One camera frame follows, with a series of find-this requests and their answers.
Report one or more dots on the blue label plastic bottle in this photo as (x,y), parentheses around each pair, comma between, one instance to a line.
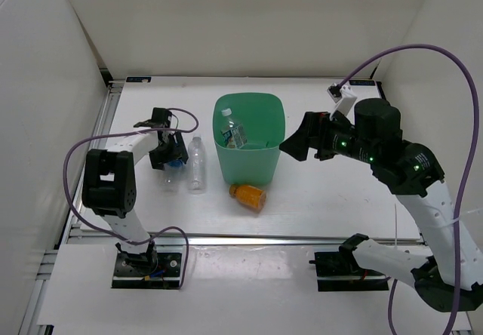
(174,174)

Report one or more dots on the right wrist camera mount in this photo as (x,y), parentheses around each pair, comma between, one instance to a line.
(343,97)

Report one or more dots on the aluminium left rail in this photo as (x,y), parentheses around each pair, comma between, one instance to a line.
(110,102)

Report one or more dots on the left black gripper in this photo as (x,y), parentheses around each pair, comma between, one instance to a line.
(180,145)

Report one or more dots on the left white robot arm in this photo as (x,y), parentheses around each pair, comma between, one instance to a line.
(110,189)

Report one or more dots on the orange plastic bottle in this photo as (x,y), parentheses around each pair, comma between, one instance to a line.
(249,196)

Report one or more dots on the clear plastic bottle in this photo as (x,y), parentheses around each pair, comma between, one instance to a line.
(197,171)

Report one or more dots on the aluminium front rail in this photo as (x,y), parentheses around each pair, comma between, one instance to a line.
(77,235)

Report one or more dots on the aluminium rail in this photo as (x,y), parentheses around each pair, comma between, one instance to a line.
(110,102)
(77,235)

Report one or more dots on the white orange label bottle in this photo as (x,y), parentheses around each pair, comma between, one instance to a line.
(232,130)

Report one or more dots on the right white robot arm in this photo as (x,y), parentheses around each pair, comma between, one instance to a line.
(413,175)

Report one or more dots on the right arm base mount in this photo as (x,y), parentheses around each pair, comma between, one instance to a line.
(337,270)

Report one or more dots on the green plastic bin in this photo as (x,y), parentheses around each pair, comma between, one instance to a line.
(262,116)

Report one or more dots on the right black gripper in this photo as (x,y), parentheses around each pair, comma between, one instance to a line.
(314,133)

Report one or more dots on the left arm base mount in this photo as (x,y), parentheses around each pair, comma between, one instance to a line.
(156,270)

